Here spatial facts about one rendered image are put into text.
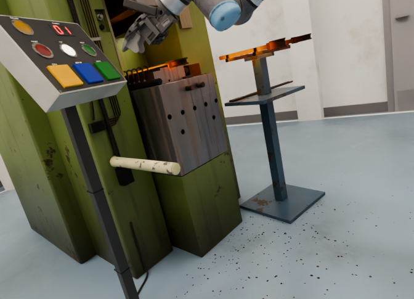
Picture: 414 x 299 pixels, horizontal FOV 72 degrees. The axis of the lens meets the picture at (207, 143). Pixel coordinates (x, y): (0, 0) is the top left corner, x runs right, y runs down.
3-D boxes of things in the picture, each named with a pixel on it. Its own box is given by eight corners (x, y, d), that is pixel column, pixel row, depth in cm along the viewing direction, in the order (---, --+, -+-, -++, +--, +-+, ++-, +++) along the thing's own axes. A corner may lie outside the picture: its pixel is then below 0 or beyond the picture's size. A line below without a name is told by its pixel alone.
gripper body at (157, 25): (147, 46, 90) (172, 17, 85) (129, 24, 89) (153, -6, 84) (158, 46, 97) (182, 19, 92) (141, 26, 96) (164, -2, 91)
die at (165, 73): (186, 78, 149) (182, 61, 147) (156, 86, 135) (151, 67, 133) (140, 87, 178) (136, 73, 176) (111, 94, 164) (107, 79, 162)
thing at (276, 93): (305, 88, 174) (304, 85, 174) (263, 104, 151) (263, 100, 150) (265, 92, 197) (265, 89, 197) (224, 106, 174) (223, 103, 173)
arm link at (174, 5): (160, -22, 82) (173, -15, 90) (149, -8, 84) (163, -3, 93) (180, 3, 82) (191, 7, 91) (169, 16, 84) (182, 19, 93)
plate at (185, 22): (193, 27, 168) (186, -4, 164) (182, 28, 162) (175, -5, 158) (190, 28, 170) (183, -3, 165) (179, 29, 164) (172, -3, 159)
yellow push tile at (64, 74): (84, 83, 86) (67, 64, 85) (65, 86, 79) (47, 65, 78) (80, 87, 87) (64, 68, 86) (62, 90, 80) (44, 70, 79)
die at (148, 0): (169, 5, 140) (164, -16, 138) (135, 5, 127) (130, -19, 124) (124, 28, 169) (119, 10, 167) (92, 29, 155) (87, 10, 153)
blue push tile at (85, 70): (104, 80, 95) (89, 62, 94) (89, 82, 88) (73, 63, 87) (101, 83, 96) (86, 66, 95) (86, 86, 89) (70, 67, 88)
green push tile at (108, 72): (120, 77, 104) (107, 61, 104) (108, 79, 97) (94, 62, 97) (118, 80, 105) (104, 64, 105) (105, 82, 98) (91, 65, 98)
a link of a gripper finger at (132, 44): (127, 62, 94) (145, 42, 90) (115, 48, 94) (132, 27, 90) (132, 61, 97) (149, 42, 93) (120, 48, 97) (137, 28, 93)
